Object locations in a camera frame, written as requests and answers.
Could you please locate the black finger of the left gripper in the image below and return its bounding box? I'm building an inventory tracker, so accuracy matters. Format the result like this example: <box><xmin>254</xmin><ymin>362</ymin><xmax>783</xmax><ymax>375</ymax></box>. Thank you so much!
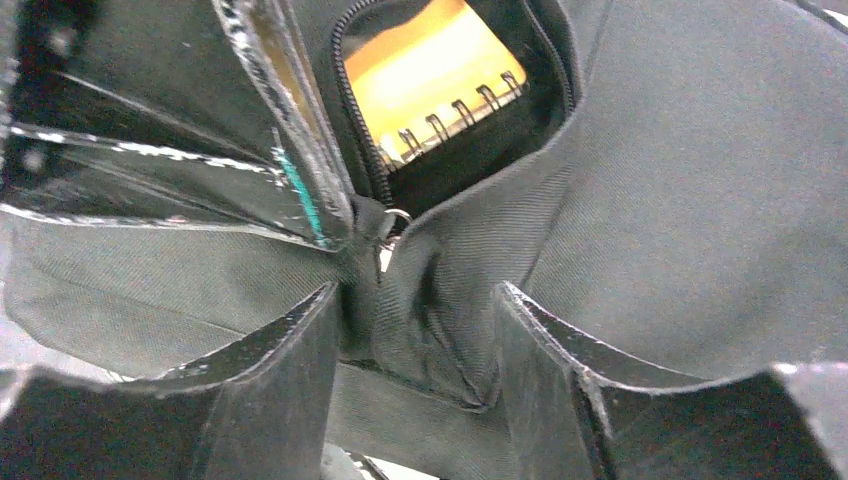
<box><xmin>13</xmin><ymin>1</ymin><xmax>353</xmax><ymax>239</ymax></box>
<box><xmin>1</xmin><ymin>122</ymin><xmax>332</xmax><ymax>251</ymax></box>

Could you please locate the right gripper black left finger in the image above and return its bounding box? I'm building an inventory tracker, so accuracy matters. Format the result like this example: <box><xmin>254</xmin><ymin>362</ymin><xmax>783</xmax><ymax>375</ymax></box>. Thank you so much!
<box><xmin>1</xmin><ymin>283</ymin><xmax>340</xmax><ymax>479</ymax></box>

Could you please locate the black student backpack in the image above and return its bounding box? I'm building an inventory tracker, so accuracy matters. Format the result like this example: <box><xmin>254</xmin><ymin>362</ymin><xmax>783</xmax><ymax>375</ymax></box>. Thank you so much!
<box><xmin>1</xmin><ymin>1</ymin><xmax>847</xmax><ymax>479</ymax></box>

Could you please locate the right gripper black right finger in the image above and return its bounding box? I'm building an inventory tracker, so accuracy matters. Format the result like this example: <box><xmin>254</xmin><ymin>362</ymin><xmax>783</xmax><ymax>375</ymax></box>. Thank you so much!
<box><xmin>495</xmin><ymin>283</ymin><xmax>847</xmax><ymax>479</ymax></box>

